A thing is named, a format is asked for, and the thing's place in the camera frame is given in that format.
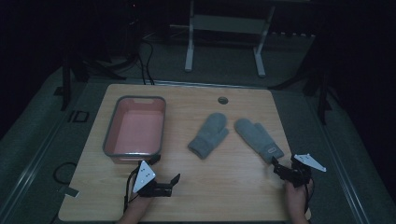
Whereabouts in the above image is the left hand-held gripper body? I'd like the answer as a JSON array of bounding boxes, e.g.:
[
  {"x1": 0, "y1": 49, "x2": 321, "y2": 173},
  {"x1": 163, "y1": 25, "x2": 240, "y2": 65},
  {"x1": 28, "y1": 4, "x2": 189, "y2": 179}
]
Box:
[{"x1": 132, "y1": 160, "x2": 174, "y2": 198}]

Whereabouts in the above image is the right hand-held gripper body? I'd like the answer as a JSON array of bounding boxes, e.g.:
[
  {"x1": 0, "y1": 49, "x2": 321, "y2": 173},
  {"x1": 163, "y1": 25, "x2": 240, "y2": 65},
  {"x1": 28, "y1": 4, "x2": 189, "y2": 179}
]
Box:
[{"x1": 280, "y1": 153, "x2": 328, "y2": 189}]

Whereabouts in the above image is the grey mitten with label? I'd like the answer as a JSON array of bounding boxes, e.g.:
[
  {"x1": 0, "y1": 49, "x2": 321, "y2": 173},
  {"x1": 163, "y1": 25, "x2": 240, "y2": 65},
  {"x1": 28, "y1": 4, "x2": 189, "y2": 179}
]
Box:
[{"x1": 233, "y1": 118, "x2": 285, "y2": 165}]

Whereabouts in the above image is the pink basin with grey rim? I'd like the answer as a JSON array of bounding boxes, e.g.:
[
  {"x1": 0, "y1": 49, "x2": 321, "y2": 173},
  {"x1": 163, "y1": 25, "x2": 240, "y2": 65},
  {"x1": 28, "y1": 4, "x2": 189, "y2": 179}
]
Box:
[{"x1": 102, "y1": 95, "x2": 167, "y2": 165}]

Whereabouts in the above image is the person's right hand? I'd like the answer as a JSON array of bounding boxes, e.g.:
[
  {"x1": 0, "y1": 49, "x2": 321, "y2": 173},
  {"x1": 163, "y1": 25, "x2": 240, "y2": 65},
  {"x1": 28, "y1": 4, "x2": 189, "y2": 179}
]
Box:
[{"x1": 284, "y1": 179, "x2": 314, "y2": 217}]

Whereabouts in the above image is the person's left hand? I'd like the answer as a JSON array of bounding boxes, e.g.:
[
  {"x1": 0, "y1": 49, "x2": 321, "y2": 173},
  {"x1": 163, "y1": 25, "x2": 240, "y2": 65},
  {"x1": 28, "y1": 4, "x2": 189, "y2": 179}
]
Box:
[{"x1": 125, "y1": 189, "x2": 155, "y2": 217}]

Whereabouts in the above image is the plain grey mitten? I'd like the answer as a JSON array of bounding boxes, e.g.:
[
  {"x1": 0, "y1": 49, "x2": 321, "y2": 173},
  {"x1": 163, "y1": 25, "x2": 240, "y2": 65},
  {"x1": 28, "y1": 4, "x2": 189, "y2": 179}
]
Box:
[{"x1": 187, "y1": 112, "x2": 230, "y2": 161}]

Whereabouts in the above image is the black metal stand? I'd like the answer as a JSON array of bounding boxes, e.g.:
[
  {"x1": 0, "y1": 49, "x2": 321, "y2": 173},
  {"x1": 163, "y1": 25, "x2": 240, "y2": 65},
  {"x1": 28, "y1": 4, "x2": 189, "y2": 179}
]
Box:
[
  {"x1": 269, "y1": 60, "x2": 333, "y2": 126},
  {"x1": 59, "y1": 54, "x2": 127, "y2": 112}
]

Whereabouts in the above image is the grey tape piece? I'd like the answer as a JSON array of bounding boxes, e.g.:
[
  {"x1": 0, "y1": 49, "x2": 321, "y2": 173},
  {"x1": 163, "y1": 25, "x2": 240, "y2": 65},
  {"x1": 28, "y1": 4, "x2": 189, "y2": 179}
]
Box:
[{"x1": 58, "y1": 185, "x2": 80, "y2": 199}]

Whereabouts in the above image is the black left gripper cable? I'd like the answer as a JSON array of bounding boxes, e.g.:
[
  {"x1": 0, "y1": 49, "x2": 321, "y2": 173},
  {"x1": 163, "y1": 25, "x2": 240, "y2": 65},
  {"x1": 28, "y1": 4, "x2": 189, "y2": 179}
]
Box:
[{"x1": 122, "y1": 169, "x2": 139, "y2": 214}]

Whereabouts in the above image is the looped black cable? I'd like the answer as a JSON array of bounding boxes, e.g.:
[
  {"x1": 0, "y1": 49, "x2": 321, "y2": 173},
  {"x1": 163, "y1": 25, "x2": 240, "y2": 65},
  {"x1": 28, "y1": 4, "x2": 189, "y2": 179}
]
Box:
[{"x1": 52, "y1": 161, "x2": 78, "y2": 186}]

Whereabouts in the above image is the black floor cable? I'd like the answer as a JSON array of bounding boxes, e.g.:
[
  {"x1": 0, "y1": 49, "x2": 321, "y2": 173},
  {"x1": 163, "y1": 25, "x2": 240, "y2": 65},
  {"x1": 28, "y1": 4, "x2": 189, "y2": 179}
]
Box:
[
  {"x1": 142, "y1": 39, "x2": 156, "y2": 86},
  {"x1": 136, "y1": 38, "x2": 148, "y2": 86}
]

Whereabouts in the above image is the white metal desk frame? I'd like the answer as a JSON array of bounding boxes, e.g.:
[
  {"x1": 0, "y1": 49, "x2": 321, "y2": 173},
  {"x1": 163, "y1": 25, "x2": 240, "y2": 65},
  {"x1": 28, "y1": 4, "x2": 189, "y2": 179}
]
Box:
[{"x1": 169, "y1": 0, "x2": 316, "y2": 78}]

